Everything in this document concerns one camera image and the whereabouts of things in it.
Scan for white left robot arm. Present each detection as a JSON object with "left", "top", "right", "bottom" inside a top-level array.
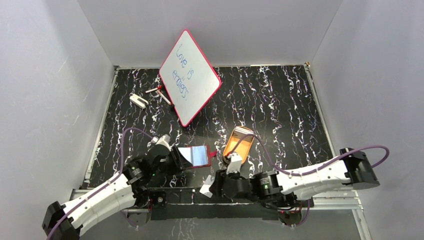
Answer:
[{"left": 42, "top": 144, "right": 193, "bottom": 240}]

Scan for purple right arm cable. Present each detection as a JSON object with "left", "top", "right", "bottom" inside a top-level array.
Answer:
[{"left": 228, "top": 133, "right": 390, "bottom": 228}]

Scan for aluminium rail frame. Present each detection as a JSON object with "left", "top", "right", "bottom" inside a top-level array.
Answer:
[{"left": 66, "top": 64, "right": 372, "bottom": 240}]

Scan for white whiteboard eraser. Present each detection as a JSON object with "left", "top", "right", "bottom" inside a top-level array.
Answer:
[{"left": 129, "top": 93, "right": 149, "bottom": 110}]

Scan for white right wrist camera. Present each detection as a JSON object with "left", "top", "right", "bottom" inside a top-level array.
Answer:
[{"left": 226, "top": 152, "right": 243, "bottom": 175}]

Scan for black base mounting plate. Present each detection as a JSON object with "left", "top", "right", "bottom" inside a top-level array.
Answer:
[{"left": 151, "top": 187, "right": 279, "bottom": 221}]

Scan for silver credit card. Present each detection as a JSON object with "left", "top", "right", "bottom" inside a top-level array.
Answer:
[{"left": 199, "top": 175, "right": 215, "bottom": 198}]

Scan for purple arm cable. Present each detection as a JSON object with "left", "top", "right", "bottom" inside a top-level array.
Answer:
[
  {"left": 228, "top": 133, "right": 390, "bottom": 228},
  {"left": 46, "top": 127, "right": 154, "bottom": 240}
]

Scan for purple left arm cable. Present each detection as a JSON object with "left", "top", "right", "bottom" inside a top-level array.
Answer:
[{"left": 46, "top": 127, "right": 154, "bottom": 240}]

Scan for orange oval tray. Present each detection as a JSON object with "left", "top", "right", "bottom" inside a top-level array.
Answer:
[{"left": 222, "top": 126, "right": 254, "bottom": 166}]

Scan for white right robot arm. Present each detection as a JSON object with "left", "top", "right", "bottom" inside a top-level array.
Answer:
[{"left": 203, "top": 148, "right": 380, "bottom": 209}]

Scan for red capped marker pen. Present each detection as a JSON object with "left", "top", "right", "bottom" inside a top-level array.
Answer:
[{"left": 145, "top": 85, "right": 163, "bottom": 94}]

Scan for pink framed whiteboard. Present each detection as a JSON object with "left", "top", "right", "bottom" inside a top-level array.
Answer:
[{"left": 159, "top": 29, "right": 222, "bottom": 127}]

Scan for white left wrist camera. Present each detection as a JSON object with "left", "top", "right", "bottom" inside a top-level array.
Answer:
[{"left": 151, "top": 134, "right": 171, "bottom": 151}]

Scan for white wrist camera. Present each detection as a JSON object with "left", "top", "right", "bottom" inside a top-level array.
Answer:
[
  {"left": 151, "top": 134, "right": 171, "bottom": 151},
  {"left": 226, "top": 152, "right": 243, "bottom": 175}
]

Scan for red leather card holder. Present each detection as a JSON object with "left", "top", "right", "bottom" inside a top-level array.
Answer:
[{"left": 177, "top": 145, "right": 217, "bottom": 169}]

